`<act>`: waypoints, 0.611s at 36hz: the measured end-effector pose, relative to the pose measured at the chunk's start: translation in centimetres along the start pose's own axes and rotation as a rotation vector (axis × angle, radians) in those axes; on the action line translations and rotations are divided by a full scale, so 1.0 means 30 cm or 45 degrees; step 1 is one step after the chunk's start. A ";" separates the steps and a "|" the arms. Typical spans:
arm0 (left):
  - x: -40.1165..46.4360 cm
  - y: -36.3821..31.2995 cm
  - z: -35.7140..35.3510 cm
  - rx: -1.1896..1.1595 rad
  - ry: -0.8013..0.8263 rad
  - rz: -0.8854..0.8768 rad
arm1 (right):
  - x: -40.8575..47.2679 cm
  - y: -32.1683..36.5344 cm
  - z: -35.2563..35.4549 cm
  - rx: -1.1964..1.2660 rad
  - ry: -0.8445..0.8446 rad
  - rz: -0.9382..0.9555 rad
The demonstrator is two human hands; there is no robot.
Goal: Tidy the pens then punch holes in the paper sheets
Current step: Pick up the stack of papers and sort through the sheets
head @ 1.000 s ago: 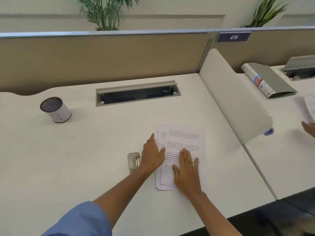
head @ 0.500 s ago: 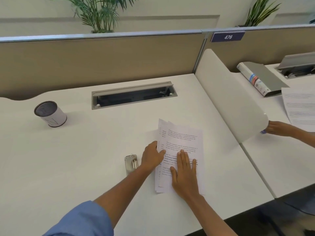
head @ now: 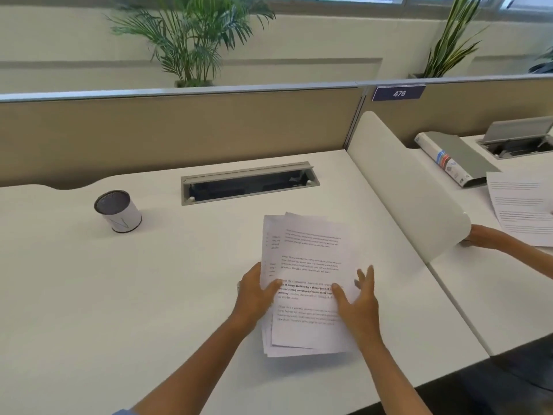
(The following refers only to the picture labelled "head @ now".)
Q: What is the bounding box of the person's left hand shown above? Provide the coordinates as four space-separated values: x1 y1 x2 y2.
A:
231 262 284 329

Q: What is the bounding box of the person's right hand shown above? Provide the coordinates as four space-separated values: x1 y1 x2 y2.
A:
330 265 385 352

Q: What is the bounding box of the stack of printed papers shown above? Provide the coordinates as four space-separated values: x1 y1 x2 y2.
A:
259 212 363 359

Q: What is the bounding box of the person's right forearm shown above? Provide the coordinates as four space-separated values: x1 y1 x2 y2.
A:
358 340 433 415

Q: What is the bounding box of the person's left forearm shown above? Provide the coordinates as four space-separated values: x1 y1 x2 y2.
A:
123 314 260 415

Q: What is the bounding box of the another person's forearm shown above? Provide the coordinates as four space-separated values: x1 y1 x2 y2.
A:
497 232 553 282

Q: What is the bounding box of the white curved side divider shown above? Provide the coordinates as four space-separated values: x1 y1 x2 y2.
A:
347 110 472 264

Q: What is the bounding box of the white mesh pen cup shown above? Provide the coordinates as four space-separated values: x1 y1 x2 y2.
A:
94 190 143 234

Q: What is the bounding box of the beige desk partition panel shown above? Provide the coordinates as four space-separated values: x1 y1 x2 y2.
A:
358 74 553 149
0 83 364 191

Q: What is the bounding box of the grey binder with white spine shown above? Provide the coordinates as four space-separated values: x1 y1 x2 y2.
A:
414 131 503 189

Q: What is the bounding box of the single printed paper sheet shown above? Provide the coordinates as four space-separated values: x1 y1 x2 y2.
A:
486 170 553 248

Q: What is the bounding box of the purple number label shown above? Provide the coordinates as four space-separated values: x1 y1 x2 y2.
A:
372 84 427 102

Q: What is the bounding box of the green potted palm plant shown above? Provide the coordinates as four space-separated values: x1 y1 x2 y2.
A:
105 0 277 88

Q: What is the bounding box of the tall narrow-leaf potted plant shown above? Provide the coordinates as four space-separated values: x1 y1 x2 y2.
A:
408 0 491 79

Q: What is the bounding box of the dark green plant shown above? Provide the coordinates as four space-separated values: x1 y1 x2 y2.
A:
528 46 553 75

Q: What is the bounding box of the grey desk cable tray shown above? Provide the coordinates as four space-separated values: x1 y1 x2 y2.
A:
181 161 321 207

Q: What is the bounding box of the grey cable tray open lid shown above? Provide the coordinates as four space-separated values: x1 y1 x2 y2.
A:
476 116 553 161

